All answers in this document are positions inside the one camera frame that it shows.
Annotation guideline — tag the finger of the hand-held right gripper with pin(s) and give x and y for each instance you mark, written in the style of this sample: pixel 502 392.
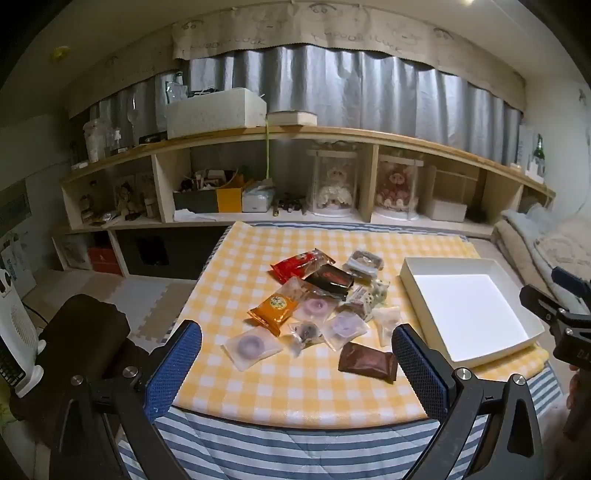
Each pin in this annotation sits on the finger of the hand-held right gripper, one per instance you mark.
pixel 538 302
pixel 572 282

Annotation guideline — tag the grey-blue blanket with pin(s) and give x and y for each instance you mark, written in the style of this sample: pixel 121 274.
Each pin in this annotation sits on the grey-blue blanket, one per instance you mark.
pixel 531 219

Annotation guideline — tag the black box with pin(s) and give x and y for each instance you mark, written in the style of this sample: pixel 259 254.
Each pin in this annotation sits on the black box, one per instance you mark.
pixel 194 201

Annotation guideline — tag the clear orange-edged snack packet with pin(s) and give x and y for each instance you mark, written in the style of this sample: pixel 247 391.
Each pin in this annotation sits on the clear orange-edged snack packet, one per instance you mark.
pixel 295 290

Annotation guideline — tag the clear purple donut packet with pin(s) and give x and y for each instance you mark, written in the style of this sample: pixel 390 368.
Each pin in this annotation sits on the clear purple donut packet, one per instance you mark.
pixel 316 307
pixel 346 328
pixel 251 348

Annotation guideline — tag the wooden shelf unit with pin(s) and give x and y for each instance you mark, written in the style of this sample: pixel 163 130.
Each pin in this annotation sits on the wooden shelf unit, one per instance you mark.
pixel 323 134

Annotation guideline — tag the cream doll in clear case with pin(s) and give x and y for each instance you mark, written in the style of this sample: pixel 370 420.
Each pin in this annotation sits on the cream doll in clear case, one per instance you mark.
pixel 332 184

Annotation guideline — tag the cream textured blanket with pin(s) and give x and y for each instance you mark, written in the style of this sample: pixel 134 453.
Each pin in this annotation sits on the cream textured blanket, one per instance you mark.
pixel 568 249

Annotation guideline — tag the person's right hand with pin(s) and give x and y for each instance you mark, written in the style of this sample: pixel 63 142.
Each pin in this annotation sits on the person's right hand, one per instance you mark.
pixel 577 392

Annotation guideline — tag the grey curtain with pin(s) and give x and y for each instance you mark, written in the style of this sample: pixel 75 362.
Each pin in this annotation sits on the grey curtain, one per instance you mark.
pixel 346 92

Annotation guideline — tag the beige fleece blanket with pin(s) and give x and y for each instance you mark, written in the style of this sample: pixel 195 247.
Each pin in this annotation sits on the beige fleece blanket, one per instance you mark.
pixel 512 249

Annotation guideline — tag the clear dark chocolate packet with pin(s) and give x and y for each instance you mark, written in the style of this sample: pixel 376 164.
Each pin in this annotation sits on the clear dark chocolate packet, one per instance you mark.
pixel 305 334

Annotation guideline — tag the red box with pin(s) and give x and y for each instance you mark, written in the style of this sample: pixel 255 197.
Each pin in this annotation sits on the red box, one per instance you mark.
pixel 104 262

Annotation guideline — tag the black snack packet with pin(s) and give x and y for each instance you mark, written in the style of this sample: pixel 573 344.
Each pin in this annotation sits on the black snack packet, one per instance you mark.
pixel 330 279

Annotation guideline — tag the brown snack packet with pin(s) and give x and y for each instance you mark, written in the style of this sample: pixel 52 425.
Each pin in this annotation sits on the brown snack packet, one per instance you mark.
pixel 368 362

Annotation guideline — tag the white shallow box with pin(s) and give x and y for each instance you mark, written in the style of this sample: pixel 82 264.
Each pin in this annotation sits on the white shallow box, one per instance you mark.
pixel 466 314

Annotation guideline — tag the thick cream book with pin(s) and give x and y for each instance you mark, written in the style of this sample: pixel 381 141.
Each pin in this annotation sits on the thick cream book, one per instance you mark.
pixel 291 118

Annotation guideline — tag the yellow checkered tablecloth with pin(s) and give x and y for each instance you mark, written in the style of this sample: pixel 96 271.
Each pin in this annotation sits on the yellow checkered tablecloth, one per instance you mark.
pixel 240 258

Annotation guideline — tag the red snack packet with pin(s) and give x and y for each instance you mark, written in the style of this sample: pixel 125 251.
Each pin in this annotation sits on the red snack packet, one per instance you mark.
pixel 298 265

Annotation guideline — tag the clear pastry tray packet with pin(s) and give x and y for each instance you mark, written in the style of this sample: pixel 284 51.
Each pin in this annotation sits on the clear pastry tray packet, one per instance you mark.
pixel 364 264

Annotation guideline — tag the tissue box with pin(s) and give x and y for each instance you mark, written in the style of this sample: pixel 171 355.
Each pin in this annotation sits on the tissue box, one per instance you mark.
pixel 258 199

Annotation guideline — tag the clear beige donut packet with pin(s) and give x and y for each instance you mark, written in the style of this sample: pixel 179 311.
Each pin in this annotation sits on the clear beige donut packet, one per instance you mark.
pixel 387 323

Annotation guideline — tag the white box with frame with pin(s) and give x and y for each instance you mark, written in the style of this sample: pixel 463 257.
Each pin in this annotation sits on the white box with frame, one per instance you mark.
pixel 445 210

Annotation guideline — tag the beige curtain valance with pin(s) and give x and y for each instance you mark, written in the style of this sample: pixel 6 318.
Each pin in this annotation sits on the beige curtain valance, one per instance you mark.
pixel 369 27

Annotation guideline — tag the clear glass bottle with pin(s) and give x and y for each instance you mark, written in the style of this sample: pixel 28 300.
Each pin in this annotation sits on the clear glass bottle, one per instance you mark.
pixel 176 87

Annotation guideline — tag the white fan heater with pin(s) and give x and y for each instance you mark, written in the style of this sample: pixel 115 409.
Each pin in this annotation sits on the white fan heater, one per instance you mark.
pixel 18 332

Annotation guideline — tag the green glass bottle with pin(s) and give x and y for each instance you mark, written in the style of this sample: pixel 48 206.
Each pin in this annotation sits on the green glass bottle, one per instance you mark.
pixel 539 157

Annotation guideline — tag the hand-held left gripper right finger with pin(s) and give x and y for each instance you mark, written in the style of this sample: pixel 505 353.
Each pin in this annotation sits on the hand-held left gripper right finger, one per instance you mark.
pixel 415 364

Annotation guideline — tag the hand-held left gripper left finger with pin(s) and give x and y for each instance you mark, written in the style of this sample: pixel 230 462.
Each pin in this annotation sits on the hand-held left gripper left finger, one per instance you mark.
pixel 178 364

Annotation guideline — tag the pink doll in clear case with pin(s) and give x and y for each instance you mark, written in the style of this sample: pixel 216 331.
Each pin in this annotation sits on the pink doll in clear case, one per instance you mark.
pixel 397 189

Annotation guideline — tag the small green candy packet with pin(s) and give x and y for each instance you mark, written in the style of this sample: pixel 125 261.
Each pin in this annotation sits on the small green candy packet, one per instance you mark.
pixel 380 291

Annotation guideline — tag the small white candy packet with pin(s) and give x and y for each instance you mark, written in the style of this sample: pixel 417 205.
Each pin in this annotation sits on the small white candy packet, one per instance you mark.
pixel 362 297

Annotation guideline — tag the orange snack packet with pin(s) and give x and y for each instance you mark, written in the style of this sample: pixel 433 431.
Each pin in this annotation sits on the orange snack packet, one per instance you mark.
pixel 272 311

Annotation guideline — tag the white storage box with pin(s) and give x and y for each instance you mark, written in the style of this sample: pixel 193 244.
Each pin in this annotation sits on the white storage box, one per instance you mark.
pixel 212 113

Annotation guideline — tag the yellow box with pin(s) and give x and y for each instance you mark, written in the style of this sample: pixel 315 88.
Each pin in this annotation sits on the yellow box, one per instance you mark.
pixel 230 199

